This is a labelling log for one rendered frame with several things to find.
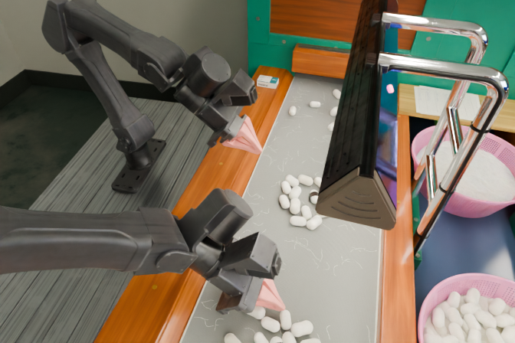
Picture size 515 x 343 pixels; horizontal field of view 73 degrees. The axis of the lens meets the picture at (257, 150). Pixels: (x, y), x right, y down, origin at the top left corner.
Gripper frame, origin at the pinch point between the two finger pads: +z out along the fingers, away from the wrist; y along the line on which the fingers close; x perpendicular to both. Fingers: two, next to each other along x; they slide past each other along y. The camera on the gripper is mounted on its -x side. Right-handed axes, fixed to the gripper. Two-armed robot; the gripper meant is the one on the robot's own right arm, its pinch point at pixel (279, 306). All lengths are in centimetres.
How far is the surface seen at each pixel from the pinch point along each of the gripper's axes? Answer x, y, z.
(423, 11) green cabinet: -29, 77, 0
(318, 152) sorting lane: 2.3, 41.4, 1.2
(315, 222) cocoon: -1.5, 18.5, 2.2
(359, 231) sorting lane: -5.8, 20.4, 10.4
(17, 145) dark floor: 171, 76, -83
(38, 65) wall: 178, 135, -116
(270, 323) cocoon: 0.6, -3.0, -0.4
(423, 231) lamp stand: -16.3, 20.5, 15.6
